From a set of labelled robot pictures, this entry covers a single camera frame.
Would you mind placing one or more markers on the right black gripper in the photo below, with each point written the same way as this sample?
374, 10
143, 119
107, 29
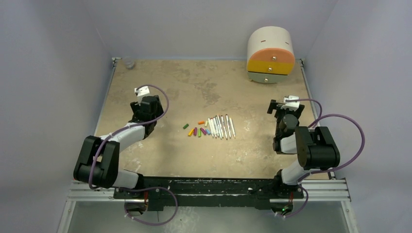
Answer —
276, 107

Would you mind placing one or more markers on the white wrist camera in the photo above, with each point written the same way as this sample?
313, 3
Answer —
291, 103
142, 92

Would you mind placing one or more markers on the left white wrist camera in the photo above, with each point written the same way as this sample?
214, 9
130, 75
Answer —
142, 92

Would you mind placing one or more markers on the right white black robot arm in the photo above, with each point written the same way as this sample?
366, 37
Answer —
315, 149

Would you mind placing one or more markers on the dark green cap marker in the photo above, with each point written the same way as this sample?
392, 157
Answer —
228, 125

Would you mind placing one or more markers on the clear plastic cup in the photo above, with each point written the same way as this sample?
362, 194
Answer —
129, 62

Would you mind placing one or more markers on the round three-drawer cabinet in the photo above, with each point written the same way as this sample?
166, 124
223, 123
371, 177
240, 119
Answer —
270, 55

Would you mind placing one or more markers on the purple cap marker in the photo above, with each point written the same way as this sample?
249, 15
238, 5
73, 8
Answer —
224, 127

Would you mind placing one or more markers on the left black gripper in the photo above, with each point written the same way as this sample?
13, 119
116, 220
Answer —
136, 108

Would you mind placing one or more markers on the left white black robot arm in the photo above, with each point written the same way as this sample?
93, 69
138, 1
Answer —
98, 161

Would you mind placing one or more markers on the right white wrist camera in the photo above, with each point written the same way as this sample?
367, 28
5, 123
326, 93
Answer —
291, 103

